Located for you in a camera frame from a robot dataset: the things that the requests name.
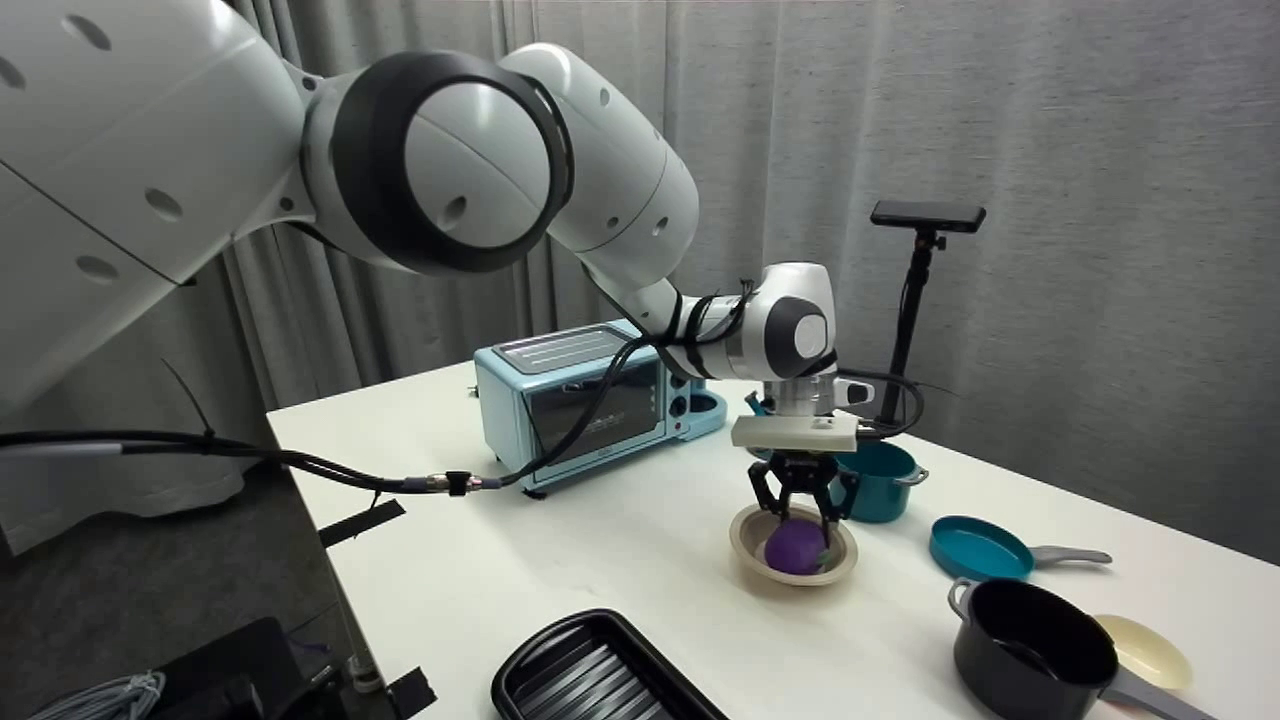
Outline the purple toy eggplant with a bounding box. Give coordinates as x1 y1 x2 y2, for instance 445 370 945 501
764 516 834 581

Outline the cream toy plate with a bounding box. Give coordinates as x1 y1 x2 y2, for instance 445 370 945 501
1092 611 1198 696

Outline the black stereo camera bar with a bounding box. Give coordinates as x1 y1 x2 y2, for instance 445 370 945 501
869 196 993 237

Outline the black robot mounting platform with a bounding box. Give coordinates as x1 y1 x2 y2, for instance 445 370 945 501
0 454 403 720

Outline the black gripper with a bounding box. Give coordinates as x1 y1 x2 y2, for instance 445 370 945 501
743 448 860 530

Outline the black ribbed baking tray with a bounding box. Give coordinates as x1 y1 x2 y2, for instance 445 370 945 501
490 605 734 720

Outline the grey curtain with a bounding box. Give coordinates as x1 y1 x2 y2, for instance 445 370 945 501
217 0 1280 562

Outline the crumpled clear plastic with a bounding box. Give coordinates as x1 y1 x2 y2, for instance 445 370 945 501
31 667 174 720

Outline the black tape strip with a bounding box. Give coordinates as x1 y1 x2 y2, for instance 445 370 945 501
383 663 439 720
317 497 408 547

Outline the light blue toaster oven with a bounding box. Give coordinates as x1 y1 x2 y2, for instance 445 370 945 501
472 314 734 501

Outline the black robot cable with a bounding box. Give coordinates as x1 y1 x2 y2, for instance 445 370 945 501
0 285 755 501

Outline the beige bowl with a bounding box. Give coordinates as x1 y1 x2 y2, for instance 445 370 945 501
724 501 860 592

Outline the teal toy pot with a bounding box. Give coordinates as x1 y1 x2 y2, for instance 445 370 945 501
834 434 931 527

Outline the black toy pot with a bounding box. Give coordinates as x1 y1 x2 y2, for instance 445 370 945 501
945 576 1218 720

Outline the black camera stand pole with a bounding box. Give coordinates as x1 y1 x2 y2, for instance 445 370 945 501
882 222 945 430

